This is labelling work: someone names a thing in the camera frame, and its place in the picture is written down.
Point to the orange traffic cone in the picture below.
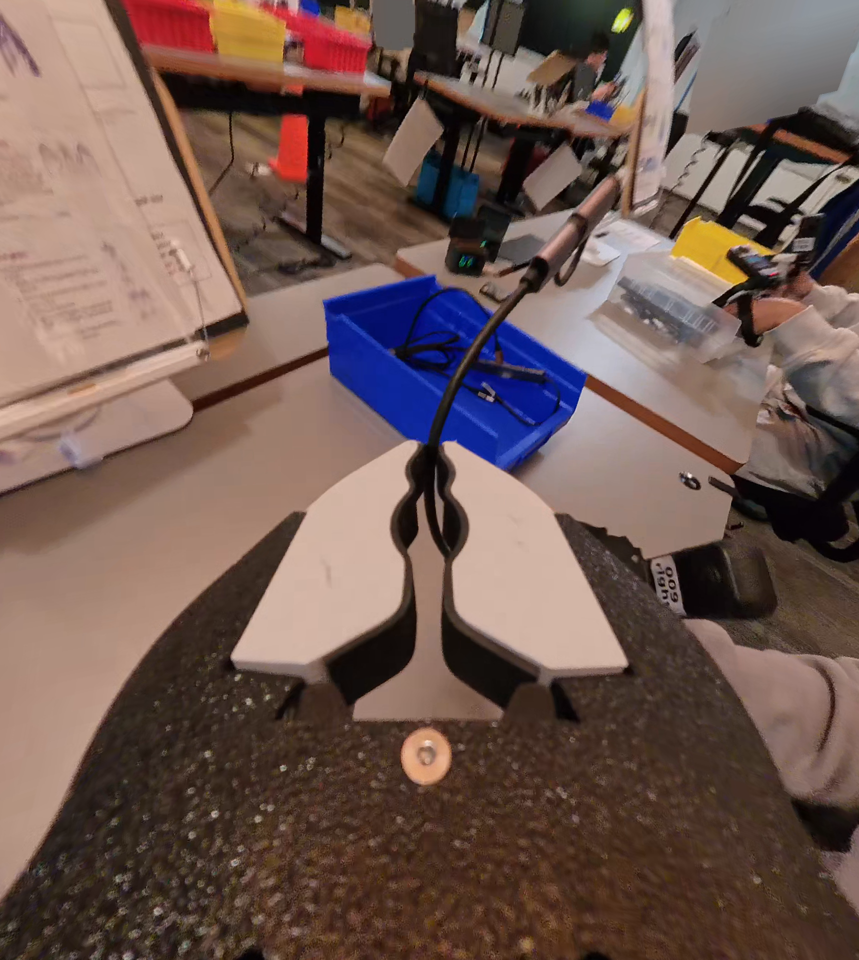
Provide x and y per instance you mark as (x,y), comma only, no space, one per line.
(293,146)

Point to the black frame table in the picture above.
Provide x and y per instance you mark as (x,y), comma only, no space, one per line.
(812,131)

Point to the blue plastic bin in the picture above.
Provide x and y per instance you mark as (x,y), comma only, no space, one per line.
(399,390)

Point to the grey desk with wooden edge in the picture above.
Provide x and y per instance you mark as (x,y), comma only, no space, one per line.
(662,397)

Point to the red plastic bin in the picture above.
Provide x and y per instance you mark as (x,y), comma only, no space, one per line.
(332,45)
(167,22)

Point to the white hanging paper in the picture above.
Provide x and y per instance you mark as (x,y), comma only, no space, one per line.
(553,178)
(413,142)

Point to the wooden table with black legs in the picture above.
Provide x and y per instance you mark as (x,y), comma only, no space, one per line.
(264,71)
(519,109)

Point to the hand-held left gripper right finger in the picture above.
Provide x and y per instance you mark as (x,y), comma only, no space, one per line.
(527,577)

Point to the clear plastic bag of parts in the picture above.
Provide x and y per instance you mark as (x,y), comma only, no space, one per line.
(662,307)

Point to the white poster board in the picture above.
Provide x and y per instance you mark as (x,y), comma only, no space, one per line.
(654,112)

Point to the blue bag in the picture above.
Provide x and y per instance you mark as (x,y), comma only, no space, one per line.
(448,187)

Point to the paper document stand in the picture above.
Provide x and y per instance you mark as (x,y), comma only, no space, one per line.
(62,187)

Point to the yellow plastic bin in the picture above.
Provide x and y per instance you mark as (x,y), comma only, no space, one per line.
(707,244)
(248,34)

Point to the black device with green display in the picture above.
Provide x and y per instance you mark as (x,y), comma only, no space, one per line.
(474,247)

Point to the white paper sheet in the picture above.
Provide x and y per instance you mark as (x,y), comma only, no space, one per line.
(624,240)

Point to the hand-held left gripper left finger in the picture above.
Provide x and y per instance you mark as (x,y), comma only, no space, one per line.
(324,570)

